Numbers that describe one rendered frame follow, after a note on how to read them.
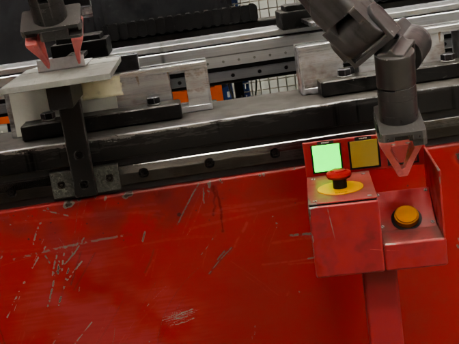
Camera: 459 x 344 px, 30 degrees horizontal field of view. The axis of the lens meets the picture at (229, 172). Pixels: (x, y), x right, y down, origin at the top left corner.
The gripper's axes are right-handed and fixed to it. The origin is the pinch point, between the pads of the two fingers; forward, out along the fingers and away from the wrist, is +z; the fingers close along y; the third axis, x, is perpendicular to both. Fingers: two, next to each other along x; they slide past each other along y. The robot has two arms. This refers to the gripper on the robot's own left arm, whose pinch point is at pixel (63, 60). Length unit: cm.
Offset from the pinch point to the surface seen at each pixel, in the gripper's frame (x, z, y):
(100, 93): -4.1, 11.7, -4.4
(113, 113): 2.1, 12.0, -6.5
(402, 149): 26, 10, -55
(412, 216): 38, 13, -53
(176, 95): -133, 116, -14
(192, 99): -2.5, 15.2, -21.5
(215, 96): -130, 116, -28
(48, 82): 14.4, -6.1, 0.6
